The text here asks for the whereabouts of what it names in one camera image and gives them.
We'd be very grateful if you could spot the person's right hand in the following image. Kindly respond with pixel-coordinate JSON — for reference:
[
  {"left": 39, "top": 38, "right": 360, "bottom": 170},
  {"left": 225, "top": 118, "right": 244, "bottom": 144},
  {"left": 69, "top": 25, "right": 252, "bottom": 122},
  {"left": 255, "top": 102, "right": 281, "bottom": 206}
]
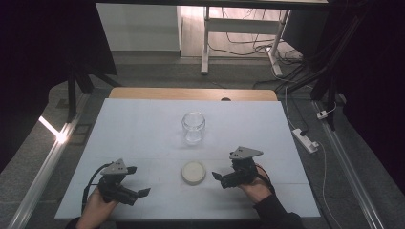
[{"left": 238, "top": 165, "right": 275, "bottom": 205}]

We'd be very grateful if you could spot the clear glass jar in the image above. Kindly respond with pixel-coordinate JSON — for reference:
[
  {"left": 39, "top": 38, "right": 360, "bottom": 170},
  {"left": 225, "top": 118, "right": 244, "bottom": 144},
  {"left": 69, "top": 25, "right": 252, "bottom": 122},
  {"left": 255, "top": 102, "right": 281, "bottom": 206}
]
[{"left": 181, "top": 111, "right": 206, "bottom": 146}]

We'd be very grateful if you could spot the white metal desk frame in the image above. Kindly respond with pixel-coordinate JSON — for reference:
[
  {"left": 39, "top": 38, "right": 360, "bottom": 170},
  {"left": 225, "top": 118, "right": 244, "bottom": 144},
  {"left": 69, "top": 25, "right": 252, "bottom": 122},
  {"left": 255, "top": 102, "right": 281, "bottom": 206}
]
[{"left": 200, "top": 6, "right": 291, "bottom": 77}]

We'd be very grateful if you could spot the aluminium floor rail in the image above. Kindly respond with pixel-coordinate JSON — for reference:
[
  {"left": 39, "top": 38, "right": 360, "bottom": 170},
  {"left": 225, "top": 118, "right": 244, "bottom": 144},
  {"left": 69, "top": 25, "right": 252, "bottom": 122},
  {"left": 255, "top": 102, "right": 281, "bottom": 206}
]
[
  {"left": 7, "top": 92, "right": 94, "bottom": 229},
  {"left": 310, "top": 98, "right": 387, "bottom": 229}
]

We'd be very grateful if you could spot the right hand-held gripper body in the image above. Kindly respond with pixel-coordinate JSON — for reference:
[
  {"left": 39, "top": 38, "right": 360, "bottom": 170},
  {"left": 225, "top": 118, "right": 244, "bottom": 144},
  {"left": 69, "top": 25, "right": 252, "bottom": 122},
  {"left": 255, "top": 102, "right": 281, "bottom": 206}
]
[{"left": 219, "top": 145, "right": 265, "bottom": 190}]

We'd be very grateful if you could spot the black tripod stand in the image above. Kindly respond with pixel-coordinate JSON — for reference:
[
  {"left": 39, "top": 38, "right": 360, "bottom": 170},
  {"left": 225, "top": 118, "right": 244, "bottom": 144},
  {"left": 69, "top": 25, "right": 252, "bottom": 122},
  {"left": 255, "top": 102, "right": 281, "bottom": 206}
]
[
  {"left": 276, "top": 12, "right": 367, "bottom": 132},
  {"left": 65, "top": 61, "right": 122, "bottom": 124}
]

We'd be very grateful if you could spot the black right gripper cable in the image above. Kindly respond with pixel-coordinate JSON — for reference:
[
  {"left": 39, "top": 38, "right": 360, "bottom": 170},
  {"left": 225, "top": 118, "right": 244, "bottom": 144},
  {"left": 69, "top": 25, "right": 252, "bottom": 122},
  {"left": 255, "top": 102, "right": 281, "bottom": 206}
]
[{"left": 254, "top": 163, "right": 277, "bottom": 194}]

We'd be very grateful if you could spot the white power strip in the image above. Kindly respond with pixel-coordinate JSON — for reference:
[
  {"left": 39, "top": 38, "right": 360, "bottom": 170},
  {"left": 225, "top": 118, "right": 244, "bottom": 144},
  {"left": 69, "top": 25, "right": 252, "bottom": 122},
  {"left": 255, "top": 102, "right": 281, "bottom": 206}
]
[{"left": 291, "top": 128, "right": 320, "bottom": 155}]

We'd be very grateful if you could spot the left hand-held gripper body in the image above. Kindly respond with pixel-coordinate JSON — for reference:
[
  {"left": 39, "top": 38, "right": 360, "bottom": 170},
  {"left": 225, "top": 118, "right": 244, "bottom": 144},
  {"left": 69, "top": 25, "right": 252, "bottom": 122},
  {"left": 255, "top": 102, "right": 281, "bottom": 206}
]
[{"left": 96, "top": 157, "right": 139, "bottom": 207}]

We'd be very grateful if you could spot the cream round jar lid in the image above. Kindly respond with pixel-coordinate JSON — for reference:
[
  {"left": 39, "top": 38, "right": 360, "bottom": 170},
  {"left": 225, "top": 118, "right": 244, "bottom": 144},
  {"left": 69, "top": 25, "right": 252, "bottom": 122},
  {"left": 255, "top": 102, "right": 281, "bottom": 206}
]
[{"left": 181, "top": 160, "right": 207, "bottom": 187}]

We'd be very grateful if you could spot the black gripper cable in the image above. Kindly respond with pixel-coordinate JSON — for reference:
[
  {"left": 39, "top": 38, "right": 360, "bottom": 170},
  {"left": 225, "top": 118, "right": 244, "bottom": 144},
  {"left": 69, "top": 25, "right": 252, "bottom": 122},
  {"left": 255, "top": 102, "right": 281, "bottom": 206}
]
[
  {"left": 254, "top": 163, "right": 277, "bottom": 194},
  {"left": 81, "top": 161, "right": 115, "bottom": 214}
]

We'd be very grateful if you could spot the white power cable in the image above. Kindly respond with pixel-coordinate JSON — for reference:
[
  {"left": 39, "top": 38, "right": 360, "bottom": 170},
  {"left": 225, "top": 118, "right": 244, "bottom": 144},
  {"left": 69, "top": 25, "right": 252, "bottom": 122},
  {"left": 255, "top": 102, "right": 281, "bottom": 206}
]
[{"left": 284, "top": 85, "right": 344, "bottom": 229}]

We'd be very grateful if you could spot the wooden table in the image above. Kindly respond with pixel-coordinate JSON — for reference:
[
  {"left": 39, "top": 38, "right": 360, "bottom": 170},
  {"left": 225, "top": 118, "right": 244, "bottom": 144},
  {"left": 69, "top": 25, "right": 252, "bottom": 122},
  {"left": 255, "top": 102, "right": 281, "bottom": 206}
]
[{"left": 108, "top": 87, "right": 279, "bottom": 103}]

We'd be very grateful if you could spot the dark curtain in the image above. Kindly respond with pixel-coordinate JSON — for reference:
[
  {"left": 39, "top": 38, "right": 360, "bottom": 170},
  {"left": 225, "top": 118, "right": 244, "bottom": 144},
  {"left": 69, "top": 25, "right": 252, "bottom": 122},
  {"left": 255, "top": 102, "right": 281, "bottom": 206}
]
[
  {"left": 0, "top": 0, "right": 118, "bottom": 175},
  {"left": 328, "top": 0, "right": 405, "bottom": 199}
]

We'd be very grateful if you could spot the bundle of black floor cables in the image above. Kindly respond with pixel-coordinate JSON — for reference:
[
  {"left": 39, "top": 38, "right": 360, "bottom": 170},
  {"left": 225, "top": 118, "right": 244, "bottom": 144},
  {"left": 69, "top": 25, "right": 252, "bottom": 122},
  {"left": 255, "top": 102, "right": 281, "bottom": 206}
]
[{"left": 208, "top": 8, "right": 309, "bottom": 66}]

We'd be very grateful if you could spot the person's left hand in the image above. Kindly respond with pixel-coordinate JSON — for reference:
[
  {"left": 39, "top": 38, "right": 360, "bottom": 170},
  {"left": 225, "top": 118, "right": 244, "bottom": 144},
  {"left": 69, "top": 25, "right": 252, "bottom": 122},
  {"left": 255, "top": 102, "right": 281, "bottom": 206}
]
[{"left": 75, "top": 186, "right": 119, "bottom": 229}]

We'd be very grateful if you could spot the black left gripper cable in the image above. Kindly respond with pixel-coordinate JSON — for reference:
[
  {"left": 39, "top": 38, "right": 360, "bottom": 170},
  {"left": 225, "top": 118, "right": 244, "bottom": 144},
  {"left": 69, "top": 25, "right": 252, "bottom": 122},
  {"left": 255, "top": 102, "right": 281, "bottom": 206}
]
[{"left": 81, "top": 161, "right": 115, "bottom": 214}]

